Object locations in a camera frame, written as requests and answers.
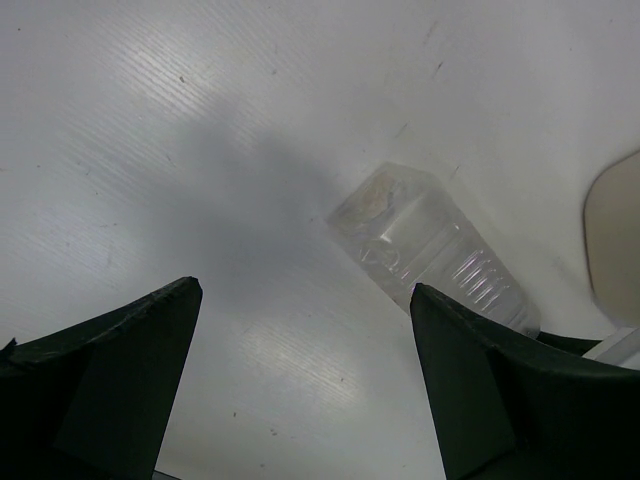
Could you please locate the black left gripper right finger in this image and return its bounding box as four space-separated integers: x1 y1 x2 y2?
410 284 639 479

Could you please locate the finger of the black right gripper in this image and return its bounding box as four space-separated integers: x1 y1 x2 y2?
537 332 600 355

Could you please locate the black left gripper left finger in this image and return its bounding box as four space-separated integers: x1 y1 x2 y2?
1 277 203 479

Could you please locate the square clear juice bottle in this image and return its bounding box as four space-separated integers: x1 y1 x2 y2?
327 163 540 338

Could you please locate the beige plastic bin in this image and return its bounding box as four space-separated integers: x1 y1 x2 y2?
583 152 639 326

